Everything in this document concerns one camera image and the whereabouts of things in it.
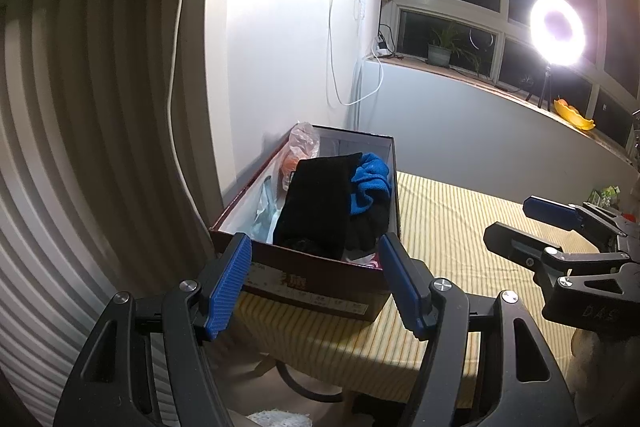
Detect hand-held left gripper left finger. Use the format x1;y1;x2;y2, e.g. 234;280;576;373
52;232;253;427

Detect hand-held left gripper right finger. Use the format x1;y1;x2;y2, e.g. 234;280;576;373
377;232;581;427

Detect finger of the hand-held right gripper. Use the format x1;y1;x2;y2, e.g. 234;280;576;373
483;221;632;289
522;196;627;236

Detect red-brown cardboard box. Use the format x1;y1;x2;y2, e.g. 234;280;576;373
209;123;401;324

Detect white plastic packet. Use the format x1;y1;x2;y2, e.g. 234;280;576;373
252;177;287;244

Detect blue towel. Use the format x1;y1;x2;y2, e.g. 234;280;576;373
348;152;392;217

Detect black cloth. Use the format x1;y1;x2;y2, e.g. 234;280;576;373
274;152;363;260

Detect clear plastic bag red contents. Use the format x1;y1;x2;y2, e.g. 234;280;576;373
281;122;321;172

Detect person's right hand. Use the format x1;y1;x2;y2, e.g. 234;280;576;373
570;327;640;403

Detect green carton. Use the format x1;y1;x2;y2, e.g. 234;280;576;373
587;186;622;208

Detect dark cloth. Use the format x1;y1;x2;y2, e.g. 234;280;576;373
345;199;392;254

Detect yellow striped tablecloth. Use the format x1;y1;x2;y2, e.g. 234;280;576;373
235;172;640;408

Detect yellow bowl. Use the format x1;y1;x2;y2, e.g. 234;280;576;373
553;98;596;131

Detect black light tripod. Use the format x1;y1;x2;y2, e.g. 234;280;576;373
537;66;557;110

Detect potted plant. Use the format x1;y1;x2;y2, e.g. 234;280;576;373
427;24;482;78

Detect white ribbed radiator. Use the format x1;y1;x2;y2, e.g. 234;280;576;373
0;0;227;427

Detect white power strip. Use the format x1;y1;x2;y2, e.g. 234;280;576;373
372;34;397;58

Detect black curved metal frame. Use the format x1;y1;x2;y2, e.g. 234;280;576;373
272;352;347;404

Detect ring light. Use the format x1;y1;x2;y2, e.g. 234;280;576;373
529;0;586;68

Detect white radiator cable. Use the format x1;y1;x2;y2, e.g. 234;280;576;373
142;0;203;220

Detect white wall cable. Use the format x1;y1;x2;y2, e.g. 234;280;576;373
326;0;386;108

